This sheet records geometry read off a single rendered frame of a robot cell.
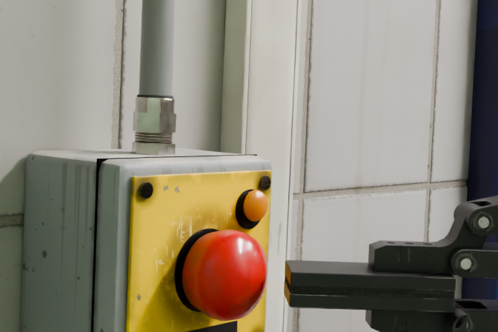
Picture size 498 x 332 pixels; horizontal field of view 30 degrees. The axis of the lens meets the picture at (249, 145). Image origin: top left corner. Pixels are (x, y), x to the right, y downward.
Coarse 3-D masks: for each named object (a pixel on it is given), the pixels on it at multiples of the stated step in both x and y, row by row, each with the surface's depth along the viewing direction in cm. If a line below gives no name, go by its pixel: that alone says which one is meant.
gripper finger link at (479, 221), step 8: (480, 200) 41; (488, 200) 41; (496, 200) 40; (456, 208) 42; (472, 208) 40; (480, 208) 39; (488, 208) 39; (496, 208) 39; (472, 216) 39; (480, 216) 39; (488, 216) 39; (496, 216) 39; (472, 224) 39; (480, 224) 39; (488, 224) 39; (496, 224) 39; (472, 232) 39; (480, 232) 39; (488, 232) 39; (496, 232) 39
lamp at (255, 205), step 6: (252, 192) 43; (258, 192) 43; (246, 198) 43; (252, 198) 43; (258, 198) 43; (264, 198) 44; (246, 204) 43; (252, 204) 43; (258, 204) 43; (264, 204) 44; (246, 210) 43; (252, 210) 43; (258, 210) 43; (264, 210) 44; (246, 216) 43; (252, 216) 43; (258, 216) 43
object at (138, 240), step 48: (48, 192) 42; (96, 192) 39; (144, 192) 39; (192, 192) 41; (240, 192) 43; (48, 240) 42; (96, 240) 39; (144, 240) 39; (192, 240) 41; (48, 288) 42; (96, 288) 39; (144, 288) 39
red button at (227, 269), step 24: (216, 240) 40; (240, 240) 40; (192, 264) 40; (216, 264) 39; (240, 264) 40; (264, 264) 41; (192, 288) 40; (216, 288) 39; (240, 288) 40; (264, 288) 42; (216, 312) 40; (240, 312) 40
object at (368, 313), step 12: (372, 312) 40; (384, 312) 40; (396, 312) 40; (408, 312) 40; (420, 312) 40; (432, 312) 40; (444, 312) 40; (372, 324) 40; (384, 324) 40; (396, 324) 40; (408, 324) 40; (420, 324) 40; (432, 324) 40; (444, 324) 40
